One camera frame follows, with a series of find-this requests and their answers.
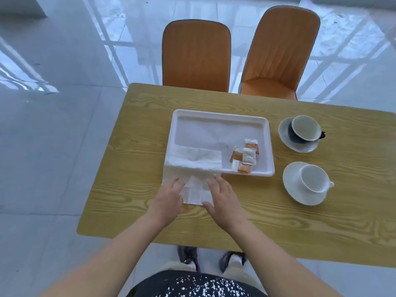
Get person's left hand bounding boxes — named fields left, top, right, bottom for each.
left=148, top=177, right=186, bottom=229

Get person's right hand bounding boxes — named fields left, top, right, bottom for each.
left=202, top=174, right=249, bottom=234

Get white paper napkin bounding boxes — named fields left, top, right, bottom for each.
left=162, top=145, right=223, bottom=206

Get person's right forearm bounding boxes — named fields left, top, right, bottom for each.
left=230, top=219, right=342, bottom=297

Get person's left forearm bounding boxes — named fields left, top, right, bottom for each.
left=42, top=213, right=165, bottom=297

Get orange and white sachet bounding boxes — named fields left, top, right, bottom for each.
left=232, top=159, right=253, bottom=175
left=229, top=147, right=245, bottom=164
left=245, top=138, right=260, bottom=156

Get person's left black shoe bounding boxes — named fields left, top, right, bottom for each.
left=177, top=245, right=199, bottom=272

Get person's black shoe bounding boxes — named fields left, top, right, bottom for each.
left=219, top=251, right=247, bottom=273
left=177, top=245, right=199, bottom=272

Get person's right black shoe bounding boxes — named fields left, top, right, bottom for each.
left=219, top=251, right=247, bottom=273

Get white plastic tray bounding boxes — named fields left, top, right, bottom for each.
left=164, top=109, right=275, bottom=177

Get person's beige trousers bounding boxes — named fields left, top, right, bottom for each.
left=159, top=255, right=267, bottom=296

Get black white-speckled shirt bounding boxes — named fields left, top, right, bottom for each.
left=126, top=270, right=267, bottom=297

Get white saucer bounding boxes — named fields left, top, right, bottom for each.
left=282, top=161, right=329, bottom=206

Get grey saucer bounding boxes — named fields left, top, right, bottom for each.
left=278, top=117, right=320, bottom=153

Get dark cup with white inside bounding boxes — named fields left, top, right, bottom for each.
left=288, top=115, right=326, bottom=144

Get orange chair with flat back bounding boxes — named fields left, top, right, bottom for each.
left=162, top=19, right=232, bottom=93

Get orange chair with ribbed back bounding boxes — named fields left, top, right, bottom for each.
left=239, top=5, right=321, bottom=101

